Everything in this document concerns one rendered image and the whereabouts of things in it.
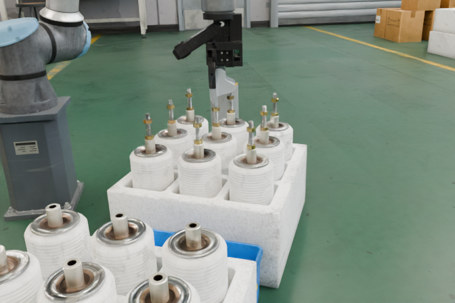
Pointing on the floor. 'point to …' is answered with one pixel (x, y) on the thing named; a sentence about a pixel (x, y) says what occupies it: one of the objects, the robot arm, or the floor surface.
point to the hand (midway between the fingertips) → (212, 100)
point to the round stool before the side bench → (30, 7)
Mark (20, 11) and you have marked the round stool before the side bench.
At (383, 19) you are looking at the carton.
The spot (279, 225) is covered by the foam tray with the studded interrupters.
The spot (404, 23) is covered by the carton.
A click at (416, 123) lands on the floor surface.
